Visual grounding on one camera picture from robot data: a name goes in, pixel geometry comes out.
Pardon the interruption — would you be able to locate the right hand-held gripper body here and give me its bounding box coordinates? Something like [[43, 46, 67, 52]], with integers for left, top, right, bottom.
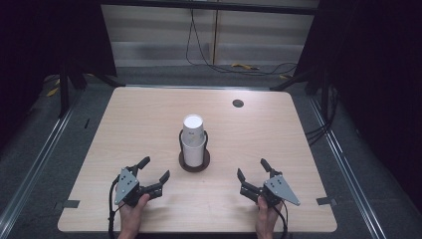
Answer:
[[239, 168, 302, 208]]

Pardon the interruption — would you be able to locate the metal floor rail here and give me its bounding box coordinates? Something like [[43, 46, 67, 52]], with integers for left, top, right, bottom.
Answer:
[[0, 108, 75, 231], [309, 95, 388, 239]]

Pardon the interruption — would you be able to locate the bundle of black floor cables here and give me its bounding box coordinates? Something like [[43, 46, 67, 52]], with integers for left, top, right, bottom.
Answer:
[[304, 85, 340, 146]]

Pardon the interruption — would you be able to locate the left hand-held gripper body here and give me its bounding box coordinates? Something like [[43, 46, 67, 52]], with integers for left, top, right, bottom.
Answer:
[[113, 163, 164, 209]]

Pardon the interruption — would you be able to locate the dark overhead beam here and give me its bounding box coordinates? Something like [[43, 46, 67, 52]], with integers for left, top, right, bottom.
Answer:
[[100, 0, 320, 16]]

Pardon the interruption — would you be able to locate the person's left hand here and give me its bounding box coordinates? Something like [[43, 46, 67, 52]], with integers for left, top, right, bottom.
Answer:
[[117, 193, 151, 239]]

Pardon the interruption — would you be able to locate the black wire cup holder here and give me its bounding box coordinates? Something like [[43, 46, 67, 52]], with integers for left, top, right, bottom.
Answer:
[[178, 128, 211, 173]]

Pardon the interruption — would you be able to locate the black metal stand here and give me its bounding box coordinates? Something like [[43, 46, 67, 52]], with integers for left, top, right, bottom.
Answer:
[[57, 62, 126, 120], [269, 69, 334, 116]]

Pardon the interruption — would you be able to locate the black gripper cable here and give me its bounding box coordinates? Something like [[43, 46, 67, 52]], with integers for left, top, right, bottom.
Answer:
[[106, 174, 121, 239], [277, 198, 291, 239]]

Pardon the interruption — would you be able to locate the dark curtain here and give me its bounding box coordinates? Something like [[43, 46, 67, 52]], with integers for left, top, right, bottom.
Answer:
[[0, 0, 117, 148], [293, 0, 422, 213]]

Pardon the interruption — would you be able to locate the person's right hand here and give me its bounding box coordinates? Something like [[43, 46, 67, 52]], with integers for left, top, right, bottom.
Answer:
[[255, 195, 285, 239]]

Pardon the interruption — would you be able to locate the stack of floral cups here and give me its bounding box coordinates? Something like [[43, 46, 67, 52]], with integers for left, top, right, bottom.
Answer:
[[181, 114, 206, 168]]

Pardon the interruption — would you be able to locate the black hanging wall cable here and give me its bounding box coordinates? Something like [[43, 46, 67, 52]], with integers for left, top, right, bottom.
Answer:
[[184, 7, 299, 77]]

